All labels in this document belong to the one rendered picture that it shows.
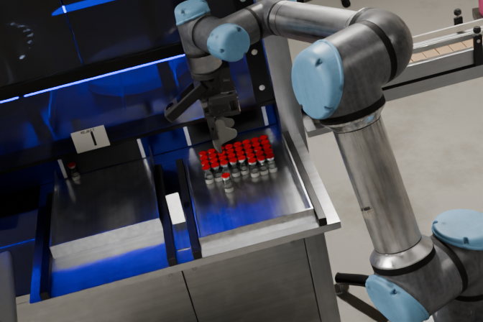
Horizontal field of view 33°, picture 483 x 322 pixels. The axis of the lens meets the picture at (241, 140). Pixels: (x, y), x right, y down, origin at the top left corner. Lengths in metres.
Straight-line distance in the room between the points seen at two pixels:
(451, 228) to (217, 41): 0.58
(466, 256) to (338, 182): 1.99
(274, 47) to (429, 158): 1.65
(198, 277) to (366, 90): 1.15
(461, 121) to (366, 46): 2.45
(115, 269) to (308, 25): 0.70
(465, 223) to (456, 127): 2.20
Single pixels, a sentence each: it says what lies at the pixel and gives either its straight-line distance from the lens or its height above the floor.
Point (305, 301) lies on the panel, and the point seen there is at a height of 0.31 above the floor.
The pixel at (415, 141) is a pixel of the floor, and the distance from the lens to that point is 3.67.
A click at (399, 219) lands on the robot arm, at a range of 1.43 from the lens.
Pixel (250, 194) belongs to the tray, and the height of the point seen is 0.88.
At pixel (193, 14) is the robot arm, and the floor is 1.36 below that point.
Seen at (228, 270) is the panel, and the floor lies 0.50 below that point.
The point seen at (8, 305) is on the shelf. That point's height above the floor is 0.80.
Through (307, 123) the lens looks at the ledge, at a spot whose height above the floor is 0.88.
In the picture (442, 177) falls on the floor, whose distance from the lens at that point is 3.43.
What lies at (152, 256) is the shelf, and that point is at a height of 0.88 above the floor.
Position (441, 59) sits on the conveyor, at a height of 0.93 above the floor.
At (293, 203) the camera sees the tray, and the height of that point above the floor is 0.88.
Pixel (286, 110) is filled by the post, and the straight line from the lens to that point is 2.11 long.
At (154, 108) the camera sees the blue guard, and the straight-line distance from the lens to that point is 2.06.
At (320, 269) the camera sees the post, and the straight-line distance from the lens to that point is 2.42.
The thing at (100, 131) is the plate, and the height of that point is 1.03.
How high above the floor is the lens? 1.99
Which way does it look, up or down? 31 degrees down
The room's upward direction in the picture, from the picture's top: 13 degrees counter-clockwise
